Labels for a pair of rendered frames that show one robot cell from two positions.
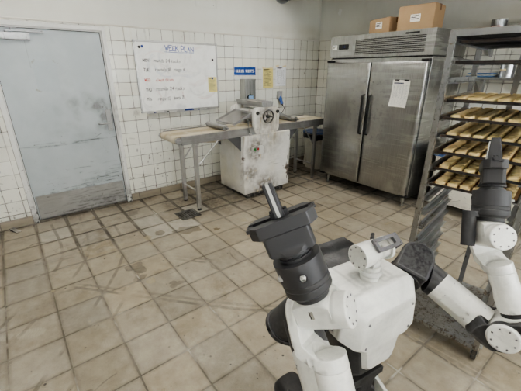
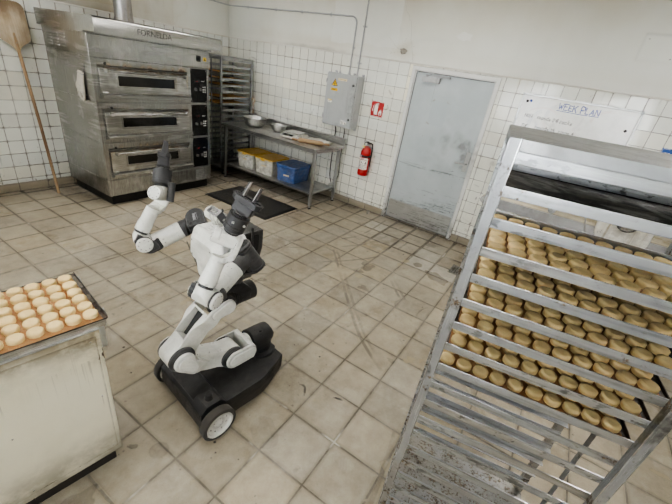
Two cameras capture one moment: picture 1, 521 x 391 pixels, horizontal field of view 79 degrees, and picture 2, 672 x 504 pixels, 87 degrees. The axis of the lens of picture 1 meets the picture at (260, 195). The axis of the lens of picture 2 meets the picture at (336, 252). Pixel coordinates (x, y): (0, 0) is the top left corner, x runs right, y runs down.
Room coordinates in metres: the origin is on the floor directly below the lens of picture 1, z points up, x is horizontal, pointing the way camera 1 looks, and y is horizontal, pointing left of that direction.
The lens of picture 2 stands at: (0.66, -1.97, 1.90)
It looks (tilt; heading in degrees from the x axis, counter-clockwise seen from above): 27 degrees down; 67
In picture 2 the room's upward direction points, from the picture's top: 9 degrees clockwise
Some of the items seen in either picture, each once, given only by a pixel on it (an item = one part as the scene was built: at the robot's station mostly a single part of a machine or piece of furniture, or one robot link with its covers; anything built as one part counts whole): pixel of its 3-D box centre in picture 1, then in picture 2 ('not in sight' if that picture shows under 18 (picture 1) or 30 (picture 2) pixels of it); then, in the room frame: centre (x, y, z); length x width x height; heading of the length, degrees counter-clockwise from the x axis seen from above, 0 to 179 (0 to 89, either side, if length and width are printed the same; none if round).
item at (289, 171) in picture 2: not in sight; (293, 171); (2.02, 3.48, 0.36); 0.47 x 0.38 x 0.26; 40
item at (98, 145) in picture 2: not in sight; (144, 113); (-0.03, 3.54, 1.01); 1.56 x 1.20 x 2.01; 38
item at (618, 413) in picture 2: not in sight; (537, 379); (1.63, -1.45, 1.14); 0.64 x 0.03 x 0.03; 137
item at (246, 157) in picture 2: not in sight; (254, 158); (1.50, 4.14, 0.36); 0.47 x 0.39 x 0.26; 36
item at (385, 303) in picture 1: (348, 302); (227, 251); (0.78, -0.27, 0.98); 0.34 x 0.30 x 0.36; 119
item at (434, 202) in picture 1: (439, 197); not in sight; (1.90, -1.16, 0.87); 0.64 x 0.03 x 0.03; 137
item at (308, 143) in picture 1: (317, 148); not in sight; (5.57, -1.02, 0.33); 0.54 x 0.53 x 0.66; 38
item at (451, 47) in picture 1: (421, 195); (445, 317); (1.70, -0.93, 0.97); 0.03 x 0.03 x 1.70; 47
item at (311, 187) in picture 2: not in sight; (279, 158); (1.84, 3.71, 0.49); 1.90 x 0.72 x 0.98; 128
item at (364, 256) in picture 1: (370, 255); (216, 217); (0.72, -0.29, 1.18); 0.10 x 0.07 x 0.09; 119
